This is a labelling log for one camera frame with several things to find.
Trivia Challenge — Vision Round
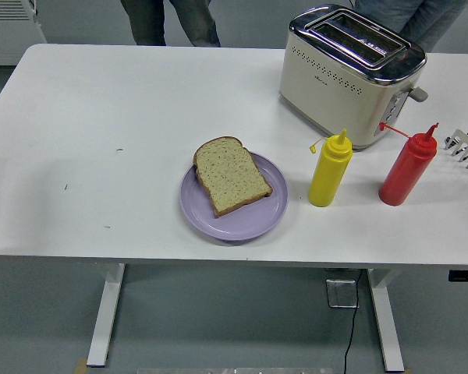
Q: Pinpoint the person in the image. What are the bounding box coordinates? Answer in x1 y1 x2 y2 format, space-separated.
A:
352 0 468 54
119 0 222 48

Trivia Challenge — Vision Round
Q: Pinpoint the cream and chrome toaster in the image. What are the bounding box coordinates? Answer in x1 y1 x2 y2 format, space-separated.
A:
277 3 430 153

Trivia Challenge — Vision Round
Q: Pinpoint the white table leg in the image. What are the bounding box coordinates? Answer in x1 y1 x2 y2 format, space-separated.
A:
86 263 126 368
366 268 406 373

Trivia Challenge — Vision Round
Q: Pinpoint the purple round plate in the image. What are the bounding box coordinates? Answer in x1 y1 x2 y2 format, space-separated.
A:
179 150 290 242

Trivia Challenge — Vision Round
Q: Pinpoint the red squeeze bottle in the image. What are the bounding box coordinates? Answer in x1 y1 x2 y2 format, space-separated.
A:
377 122 440 206

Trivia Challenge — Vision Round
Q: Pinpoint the white cabinet appliance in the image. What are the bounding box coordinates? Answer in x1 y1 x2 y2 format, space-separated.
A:
0 0 48 67

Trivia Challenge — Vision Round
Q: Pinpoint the metal floor socket box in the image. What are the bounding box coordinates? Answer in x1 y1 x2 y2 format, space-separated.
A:
325 277 360 310

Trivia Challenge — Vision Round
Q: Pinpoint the black power cable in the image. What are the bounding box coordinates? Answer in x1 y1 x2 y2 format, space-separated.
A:
342 270 363 374

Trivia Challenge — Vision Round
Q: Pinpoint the yellow squeeze bottle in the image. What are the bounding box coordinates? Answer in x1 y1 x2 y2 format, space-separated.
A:
307 128 353 208

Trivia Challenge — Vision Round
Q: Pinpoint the brown bread slice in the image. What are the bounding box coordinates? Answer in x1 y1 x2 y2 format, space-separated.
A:
192 136 275 220

